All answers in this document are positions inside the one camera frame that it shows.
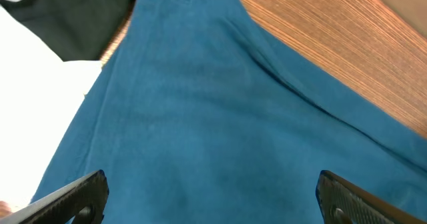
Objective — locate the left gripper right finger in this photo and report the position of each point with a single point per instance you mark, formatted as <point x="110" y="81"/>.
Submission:
<point x="342" y="202"/>

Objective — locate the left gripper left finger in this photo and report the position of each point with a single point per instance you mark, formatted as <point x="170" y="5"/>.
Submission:
<point x="80" y="202"/>

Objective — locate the blue polo shirt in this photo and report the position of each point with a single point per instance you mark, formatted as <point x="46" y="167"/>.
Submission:
<point x="202" y="116"/>

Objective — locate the white shirt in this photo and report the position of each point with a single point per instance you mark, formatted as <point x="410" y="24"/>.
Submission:
<point x="40" y="94"/>

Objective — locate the black garment left pile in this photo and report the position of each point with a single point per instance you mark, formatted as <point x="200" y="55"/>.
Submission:
<point x="73" y="29"/>

